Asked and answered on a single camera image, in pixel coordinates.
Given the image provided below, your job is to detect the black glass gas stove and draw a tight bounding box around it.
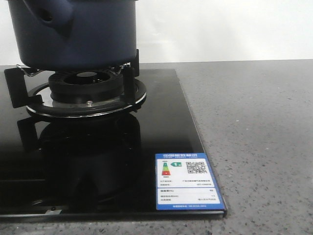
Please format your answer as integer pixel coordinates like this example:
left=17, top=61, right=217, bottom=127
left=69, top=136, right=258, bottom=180
left=0, top=67, right=227, bottom=221

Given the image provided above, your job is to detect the black metal pot support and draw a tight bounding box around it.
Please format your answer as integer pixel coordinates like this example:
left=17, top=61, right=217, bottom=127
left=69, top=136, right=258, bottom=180
left=4, top=52, right=146, bottom=119

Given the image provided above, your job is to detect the dark blue cooking pot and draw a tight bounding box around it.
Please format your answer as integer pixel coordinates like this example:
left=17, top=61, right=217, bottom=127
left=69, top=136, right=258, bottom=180
left=8, top=0, right=136, bottom=71

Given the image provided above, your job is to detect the blue white energy label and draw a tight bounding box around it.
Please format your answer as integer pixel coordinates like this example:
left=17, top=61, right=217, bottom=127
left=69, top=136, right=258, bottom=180
left=155, top=153, right=226, bottom=211

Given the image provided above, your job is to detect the black gas burner head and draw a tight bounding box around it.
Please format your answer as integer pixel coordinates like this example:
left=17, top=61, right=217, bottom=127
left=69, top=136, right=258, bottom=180
left=48, top=70, right=124, bottom=104

